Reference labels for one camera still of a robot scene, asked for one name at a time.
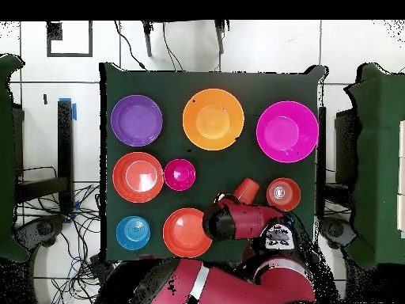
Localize black square floor frame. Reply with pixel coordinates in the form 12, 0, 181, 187
46, 21, 93, 59

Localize tangled floor cables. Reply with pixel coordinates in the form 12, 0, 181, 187
18, 183, 105, 304

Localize small light blue bowl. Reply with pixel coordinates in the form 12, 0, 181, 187
115, 215, 152, 252

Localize green cloth covered table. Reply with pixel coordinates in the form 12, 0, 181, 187
343, 62, 405, 268
0, 52, 31, 264

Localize orange cup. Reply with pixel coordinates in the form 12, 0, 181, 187
233, 177, 261, 204

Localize small magenta bowl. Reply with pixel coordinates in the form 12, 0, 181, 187
163, 158, 197, 192

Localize black metal stand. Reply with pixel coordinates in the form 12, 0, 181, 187
316, 105, 354, 219
15, 99, 75, 215

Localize large yellow-orange bowl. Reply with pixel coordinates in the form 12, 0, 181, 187
182, 88, 245, 152

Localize blue tape strip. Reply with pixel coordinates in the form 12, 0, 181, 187
58, 97, 78, 121

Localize small orange bowl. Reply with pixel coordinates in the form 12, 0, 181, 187
266, 177, 302, 212

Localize black cable with plug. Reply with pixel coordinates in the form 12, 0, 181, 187
113, 21, 149, 71

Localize wide purple bowl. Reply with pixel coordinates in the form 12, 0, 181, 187
110, 94, 165, 147

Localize large pink bowl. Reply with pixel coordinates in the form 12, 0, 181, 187
255, 100, 320, 164

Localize black floor power box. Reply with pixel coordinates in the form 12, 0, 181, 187
89, 253, 116, 279

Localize grey stand leg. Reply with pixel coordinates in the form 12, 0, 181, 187
141, 21, 153, 58
214, 20, 226, 55

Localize wide red-orange bowl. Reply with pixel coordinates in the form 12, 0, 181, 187
162, 207, 213, 260
112, 151, 165, 204

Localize dark green tablecloth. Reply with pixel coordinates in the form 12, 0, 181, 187
98, 62, 327, 266

